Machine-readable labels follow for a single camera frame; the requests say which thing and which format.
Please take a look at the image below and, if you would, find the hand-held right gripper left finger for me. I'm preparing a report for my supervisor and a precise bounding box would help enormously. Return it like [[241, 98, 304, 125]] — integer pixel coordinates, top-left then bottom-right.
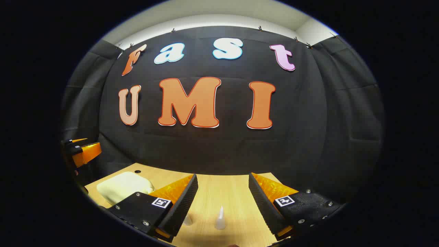
[[108, 174, 199, 243]]

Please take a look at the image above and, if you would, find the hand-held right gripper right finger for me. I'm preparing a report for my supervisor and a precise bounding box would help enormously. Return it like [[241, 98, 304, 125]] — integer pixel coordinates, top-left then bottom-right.
[[249, 172, 345, 240]]

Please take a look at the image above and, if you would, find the white squeeze tube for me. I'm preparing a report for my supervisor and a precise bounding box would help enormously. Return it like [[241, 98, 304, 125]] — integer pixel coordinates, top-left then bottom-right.
[[215, 206, 226, 230]]

